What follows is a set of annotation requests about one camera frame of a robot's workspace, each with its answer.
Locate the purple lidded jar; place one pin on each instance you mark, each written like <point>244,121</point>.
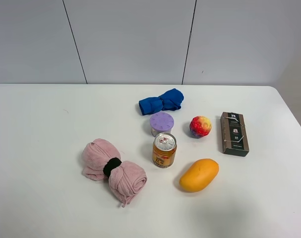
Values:
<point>161,122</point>

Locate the pink rolled towel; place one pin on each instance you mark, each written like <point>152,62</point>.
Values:
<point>102,161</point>

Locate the brown capsule box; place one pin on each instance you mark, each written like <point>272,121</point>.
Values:
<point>234,136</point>

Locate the colourful bumpy ball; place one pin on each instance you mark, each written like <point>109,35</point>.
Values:
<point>200,126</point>

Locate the blue rolled cloth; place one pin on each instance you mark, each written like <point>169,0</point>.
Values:
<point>169,101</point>

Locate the yellow mango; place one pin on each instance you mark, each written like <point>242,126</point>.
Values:
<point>199,175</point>

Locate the yellow drink can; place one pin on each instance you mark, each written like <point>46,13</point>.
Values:
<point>164,150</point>

